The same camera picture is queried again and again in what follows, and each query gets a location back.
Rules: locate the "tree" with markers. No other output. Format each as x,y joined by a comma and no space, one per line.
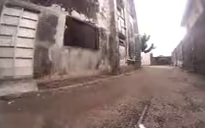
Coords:
145,43

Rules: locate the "low wall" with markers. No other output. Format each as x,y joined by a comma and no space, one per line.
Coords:
158,60

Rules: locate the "brown dirt road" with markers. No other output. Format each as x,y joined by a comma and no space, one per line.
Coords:
123,96

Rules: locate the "pale concrete kerb strip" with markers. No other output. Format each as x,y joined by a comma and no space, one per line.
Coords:
13,87

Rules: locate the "weathered grey concrete building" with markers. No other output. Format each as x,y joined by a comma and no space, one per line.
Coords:
56,36

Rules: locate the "dark building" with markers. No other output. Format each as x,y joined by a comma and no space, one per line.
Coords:
198,40

